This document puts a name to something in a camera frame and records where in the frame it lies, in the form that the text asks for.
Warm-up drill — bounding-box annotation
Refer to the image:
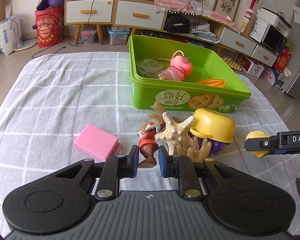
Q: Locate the beige rubber hand toy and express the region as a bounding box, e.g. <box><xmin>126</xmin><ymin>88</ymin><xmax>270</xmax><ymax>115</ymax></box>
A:
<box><xmin>175</xmin><ymin>136</ymin><xmax>212</xmax><ymax>163</ymax></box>

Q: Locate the orange cartoon figurine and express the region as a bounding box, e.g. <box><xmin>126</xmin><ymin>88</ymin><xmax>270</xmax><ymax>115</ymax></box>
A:
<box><xmin>138</xmin><ymin>120</ymin><xmax>166</xmax><ymax>168</ymax></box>

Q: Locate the yellow green ridged toy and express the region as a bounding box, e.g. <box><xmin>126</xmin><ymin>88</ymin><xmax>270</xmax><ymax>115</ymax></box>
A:
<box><xmin>245</xmin><ymin>131</ymin><xmax>269</xmax><ymax>158</ymax></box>

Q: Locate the pink rectangular box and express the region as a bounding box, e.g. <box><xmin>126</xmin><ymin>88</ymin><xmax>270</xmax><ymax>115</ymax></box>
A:
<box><xmin>74</xmin><ymin>124</ymin><xmax>121</xmax><ymax>161</ymax></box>

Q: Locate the white starfish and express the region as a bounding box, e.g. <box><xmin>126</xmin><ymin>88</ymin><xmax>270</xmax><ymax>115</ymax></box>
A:
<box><xmin>155</xmin><ymin>112</ymin><xmax>196</xmax><ymax>155</ymax></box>

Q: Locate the purple toy under pot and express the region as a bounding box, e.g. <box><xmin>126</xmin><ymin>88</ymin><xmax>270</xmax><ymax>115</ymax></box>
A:
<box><xmin>188</xmin><ymin>132</ymin><xmax>226</xmax><ymax>154</ymax></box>

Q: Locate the yellow toy pot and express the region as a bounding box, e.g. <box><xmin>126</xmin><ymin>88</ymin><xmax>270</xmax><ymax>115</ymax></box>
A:
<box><xmin>190</xmin><ymin>108</ymin><xmax>236</xmax><ymax>143</ymax></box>

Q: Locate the beige antler coral toy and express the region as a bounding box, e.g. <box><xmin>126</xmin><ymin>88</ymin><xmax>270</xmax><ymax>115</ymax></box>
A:
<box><xmin>147</xmin><ymin>101</ymin><xmax>166</xmax><ymax>129</ymax></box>

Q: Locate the green cookie tin box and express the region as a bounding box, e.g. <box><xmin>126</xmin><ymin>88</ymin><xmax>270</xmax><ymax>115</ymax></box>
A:
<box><xmin>128</xmin><ymin>35</ymin><xmax>251</xmax><ymax>113</ymax></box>

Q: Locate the grey checked table cloth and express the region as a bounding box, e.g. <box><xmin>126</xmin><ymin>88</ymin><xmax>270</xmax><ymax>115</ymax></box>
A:
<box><xmin>0</xmin><ymin>52</ymin><xmax>300</xmax><ymax>236</ymax></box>

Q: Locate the yellow egg tray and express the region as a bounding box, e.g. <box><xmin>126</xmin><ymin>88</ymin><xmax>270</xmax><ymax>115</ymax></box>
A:
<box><xmin>220</xmin><ymin>53</ymin><xmax>242</xmax><ymax>72</ymax></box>

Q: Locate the clear plastic case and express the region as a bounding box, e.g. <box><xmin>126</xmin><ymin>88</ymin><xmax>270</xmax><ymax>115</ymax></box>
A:
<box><xmin>136</xmin><ymin>58</ymin><xmax>163</xmax><ymax>77</ymax></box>

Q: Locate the white microwave oven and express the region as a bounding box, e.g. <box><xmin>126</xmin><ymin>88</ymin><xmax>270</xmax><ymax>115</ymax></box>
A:
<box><xmin>249</xmin><ymin>8</ymin><xmax>292</xmax><ymax>53</ymax></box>

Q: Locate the clear storage bin blue lid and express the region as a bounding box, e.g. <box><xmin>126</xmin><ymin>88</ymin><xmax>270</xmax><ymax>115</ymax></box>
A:
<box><xmin>107</xmin><ymin>25</ymin><xmax>130</xmax><ymax>46</ymax></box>

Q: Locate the low wooden tv bench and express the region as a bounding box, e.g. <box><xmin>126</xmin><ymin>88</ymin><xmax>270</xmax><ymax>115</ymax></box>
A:
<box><xmin>166</xmin><ymin>10</ymin><xmax>278</xmax><ymax>67</ymax></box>

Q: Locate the black bag on shelf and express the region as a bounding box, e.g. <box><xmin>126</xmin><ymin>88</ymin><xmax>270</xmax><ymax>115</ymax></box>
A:
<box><xmin>164</xmin><ymin>14</ymin><xmax>190</xmax><ymax>34</ymax></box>

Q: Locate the framed cartoon girl picture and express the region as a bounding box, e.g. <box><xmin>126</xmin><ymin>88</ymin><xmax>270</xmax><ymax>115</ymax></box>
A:
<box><xmin>213</xmin><ymin>0</ymin><xmax>241</xmax><ymax>21</ymax></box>

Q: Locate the wooden drawer cabinet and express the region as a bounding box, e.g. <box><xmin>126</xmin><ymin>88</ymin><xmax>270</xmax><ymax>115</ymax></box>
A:
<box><xmin>64</xmin><ymin>0</ymin><xmax>167</xmax><ymax>45</ymax></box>

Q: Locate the pink checked cloth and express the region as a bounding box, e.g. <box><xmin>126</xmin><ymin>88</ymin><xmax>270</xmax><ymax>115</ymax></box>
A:
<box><xmin>152</xmin><ymin>0</ymin><xmax>241</xmax><ymax>34</ymax></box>

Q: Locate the white paper shopping bag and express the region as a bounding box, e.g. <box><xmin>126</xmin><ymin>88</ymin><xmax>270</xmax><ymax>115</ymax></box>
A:
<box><xmin>0</xmin><ymin>14</ymin><xmax>23</xmax><ymax>56</ymax></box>

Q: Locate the orange yellow ring toy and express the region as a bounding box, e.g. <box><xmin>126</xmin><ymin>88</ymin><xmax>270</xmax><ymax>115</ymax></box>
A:
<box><xmin>197</xmin><ymin>79</ymin><xmax>228</xmax><ymax>88</ymax></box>

